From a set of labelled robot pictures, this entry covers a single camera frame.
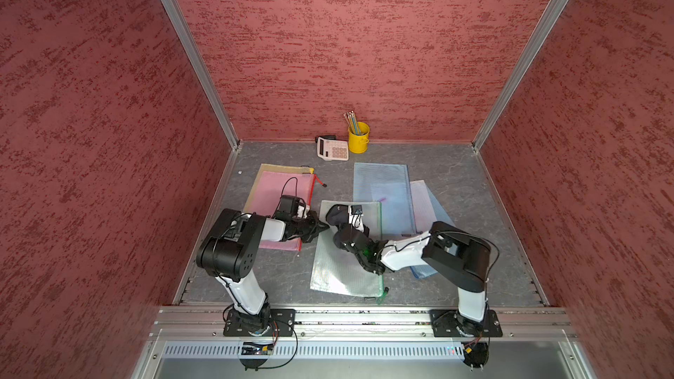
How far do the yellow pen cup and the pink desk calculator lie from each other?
35 mm

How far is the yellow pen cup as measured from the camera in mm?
1128

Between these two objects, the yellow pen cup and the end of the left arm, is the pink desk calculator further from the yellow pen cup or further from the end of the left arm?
the end of the left arm

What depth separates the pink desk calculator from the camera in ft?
3.80

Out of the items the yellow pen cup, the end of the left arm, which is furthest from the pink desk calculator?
the end of the left arm
